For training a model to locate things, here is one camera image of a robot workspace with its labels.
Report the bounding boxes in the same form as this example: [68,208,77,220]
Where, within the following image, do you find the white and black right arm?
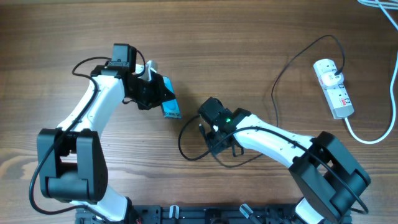
[198,97,371,223]

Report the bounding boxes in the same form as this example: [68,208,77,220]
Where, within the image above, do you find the white USB wall charger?
[319,72,344,89]

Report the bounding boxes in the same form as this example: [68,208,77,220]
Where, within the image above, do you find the black USB charging cable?
[198,34,346,169]

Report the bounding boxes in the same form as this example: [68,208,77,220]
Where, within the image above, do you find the white power strip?
[313,59,354,119]

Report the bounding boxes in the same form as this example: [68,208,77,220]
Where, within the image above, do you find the blue Galaxy S25 smartphone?
[161,77,182,119]

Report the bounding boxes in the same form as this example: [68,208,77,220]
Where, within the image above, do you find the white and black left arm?
[29,44,182,223]

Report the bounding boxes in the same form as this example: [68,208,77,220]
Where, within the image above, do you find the white cables at corner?
[356,0,398,32]

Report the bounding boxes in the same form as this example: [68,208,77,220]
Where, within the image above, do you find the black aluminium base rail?
[75,203,353,224]

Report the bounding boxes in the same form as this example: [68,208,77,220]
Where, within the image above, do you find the white power strip cord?
[343,49,398,145]

